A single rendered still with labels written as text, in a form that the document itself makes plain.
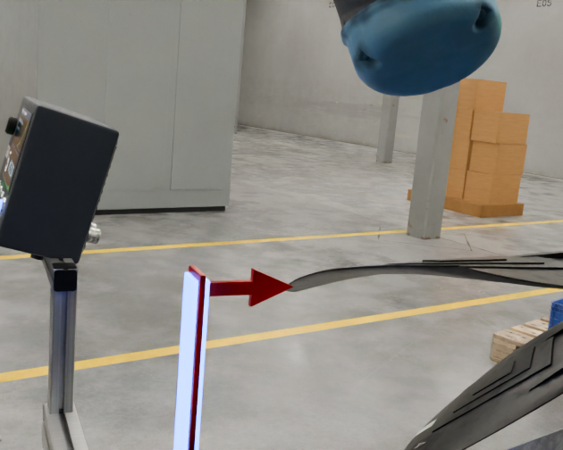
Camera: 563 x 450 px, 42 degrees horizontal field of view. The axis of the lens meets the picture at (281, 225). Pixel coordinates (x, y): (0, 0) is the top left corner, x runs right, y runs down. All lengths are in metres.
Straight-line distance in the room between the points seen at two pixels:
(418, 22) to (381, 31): 0.02
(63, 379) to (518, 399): 0.58
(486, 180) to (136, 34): 4.40
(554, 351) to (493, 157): 8.19
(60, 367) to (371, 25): 0.74
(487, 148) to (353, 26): 8.62
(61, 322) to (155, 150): 6.10
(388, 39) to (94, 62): 6.44
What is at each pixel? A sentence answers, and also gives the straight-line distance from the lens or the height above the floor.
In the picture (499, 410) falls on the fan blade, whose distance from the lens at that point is 0.74.
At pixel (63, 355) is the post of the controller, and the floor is 0.94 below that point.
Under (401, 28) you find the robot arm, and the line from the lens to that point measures 0.34.
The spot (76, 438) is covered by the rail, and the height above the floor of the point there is 0.86.
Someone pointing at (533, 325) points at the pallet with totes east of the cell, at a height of 0.14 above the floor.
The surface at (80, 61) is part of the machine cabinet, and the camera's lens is 6.71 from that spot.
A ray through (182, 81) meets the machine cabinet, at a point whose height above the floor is 1.27.
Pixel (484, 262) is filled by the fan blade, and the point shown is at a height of 1.19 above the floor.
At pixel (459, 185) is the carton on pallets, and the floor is 0.31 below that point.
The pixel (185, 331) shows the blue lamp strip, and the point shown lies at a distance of 0.45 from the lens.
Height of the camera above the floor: 1.30
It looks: 11 degrees down
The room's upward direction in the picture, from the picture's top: 5 degrees clockwise
